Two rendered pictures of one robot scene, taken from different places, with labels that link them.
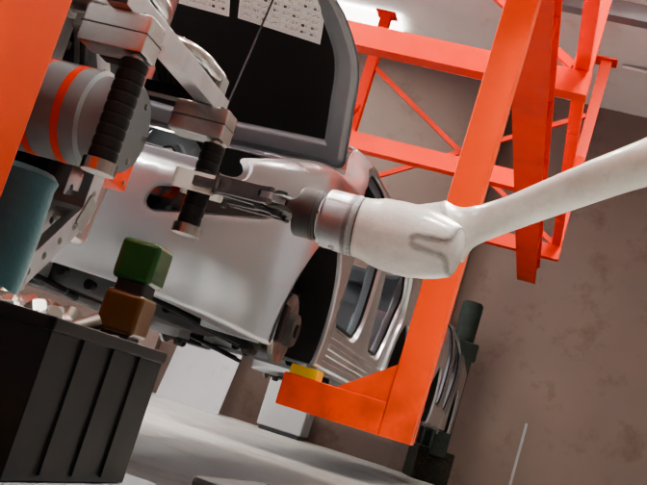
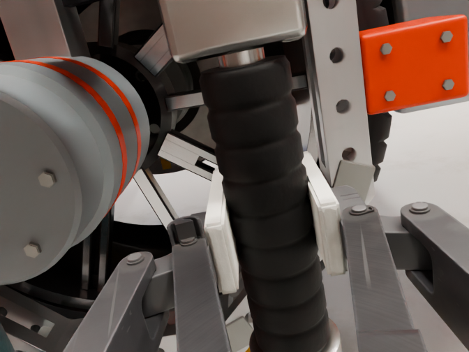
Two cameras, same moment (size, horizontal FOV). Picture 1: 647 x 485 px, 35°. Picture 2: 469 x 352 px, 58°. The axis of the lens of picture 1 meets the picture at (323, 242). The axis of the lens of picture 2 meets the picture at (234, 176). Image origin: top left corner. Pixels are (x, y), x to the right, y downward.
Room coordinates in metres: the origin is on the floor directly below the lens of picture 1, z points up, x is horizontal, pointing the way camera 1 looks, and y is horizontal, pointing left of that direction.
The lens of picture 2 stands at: (1.53, 0.04, 0.91)
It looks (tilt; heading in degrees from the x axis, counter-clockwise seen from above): 18 degrees down; 80
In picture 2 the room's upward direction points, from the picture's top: 12 degrees counter-clockwise
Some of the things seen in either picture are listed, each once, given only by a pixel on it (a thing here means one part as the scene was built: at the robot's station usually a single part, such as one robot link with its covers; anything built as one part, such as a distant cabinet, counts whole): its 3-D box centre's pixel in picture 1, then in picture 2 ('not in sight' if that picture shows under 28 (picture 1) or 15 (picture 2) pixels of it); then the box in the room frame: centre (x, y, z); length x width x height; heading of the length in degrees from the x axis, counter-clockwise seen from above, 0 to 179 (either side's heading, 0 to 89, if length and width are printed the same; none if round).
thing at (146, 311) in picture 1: (126, 314); not in sight; (0.99, 0.16, 0.59); 0.04 x 0.04 x 0.04; 76
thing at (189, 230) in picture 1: (200, 187); (271, 222); (1.57, 0.20, 0.83); 0.04 x 0.04 x 0.16
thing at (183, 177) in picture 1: (194, 181); (224, 221); (1.55, 0.21, 0.83); 0.07 x 0.01 x 0.03; 77
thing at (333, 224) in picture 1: (339, 221); not in sight; (1.51, -0.01, 0.83); 0.09 x 0.06 x 0.09; 166
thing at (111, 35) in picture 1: (121, 33); not in sight; (1.24, 0.32, 0.93); 0.09 x 0.05 x 0.05; 76
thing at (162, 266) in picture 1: (143, 264); not in sight; (0.99, 0.16, 0.64); 0.04 x 0.04 x 0.04; 76
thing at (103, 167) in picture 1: (117, 113); not in sight; (1.24, 0.29, 0.83); 0.04 x 0.04 x 0.16
